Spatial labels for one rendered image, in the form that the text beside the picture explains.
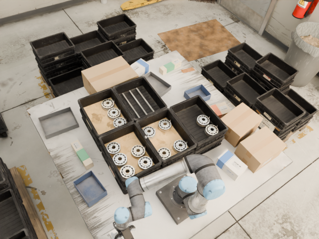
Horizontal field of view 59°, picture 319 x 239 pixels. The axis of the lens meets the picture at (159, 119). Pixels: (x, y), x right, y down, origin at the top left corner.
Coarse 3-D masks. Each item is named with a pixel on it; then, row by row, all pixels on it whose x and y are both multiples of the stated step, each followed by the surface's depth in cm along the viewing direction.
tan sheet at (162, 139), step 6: (150, 126) 223; (156, 126) 223; (156, 132) 220; (162, 132) 220; (168, 132) 221; (174, 132) 221; (156, 138) 216; (162, 138) 217; (168, 138) 217; (174, 138) 218; (180, 138) 218; (156, 144) 213; (162, 144) 214; (168, 144) 214
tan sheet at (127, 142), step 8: (128, 136) 216; (104, 144) 210; (120, 144) 211; (128, 144) 211; (136, 144) 212; (120, 152) 207; (128, 152) 207; (128, 160) 203; (136, 160) 204; (120, 168) 199; (136, 168) 200
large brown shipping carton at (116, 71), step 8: (120, 56) 260; (104, 64) 252; (112, 64) 252; (120, 64) 253; (128, 64) 254; (88, 72) 244; (96, 72) 245; (104, 72) 246; (112, 72) 246; (120, 72) 247; (128, 72) 248; (88, 80) 238; (96, 80) 239; (104, 80) 240; (112, 80) 241; (120, 80) 241; (128, 80) 243; (88, 88) 249; (96, 88) 234; (104, 88) 234
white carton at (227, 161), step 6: (228, 150) 220; (222, 156) 216; (228, 156) 216; (234, 156) 217; (216, 162) 219; (222, 162) 213; (228, 162) 213; (234, 162) 214; (240, 162) 214; (222, 168) 218; (228, 168) 211; (234, 168) 210; (240, 168) 211; (228, 174) 215; (234, 174) 210; (240, 174) 210; (234, 180) 214
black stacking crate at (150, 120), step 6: (156, 114) 219; (162, 114) 224; (168, 114) 225; (144, 120) 216; (150, 120) 221; (156, 120) 226; (174, 120) 220; (144, 126) 222; (174, 126) 224; (180, 126) 214; (180, 132) 218; (186, 138) 213; (192, 144) 208; (192, 150) 208; (180, 156) 204; (168, 162) 199; (174, 162) 206
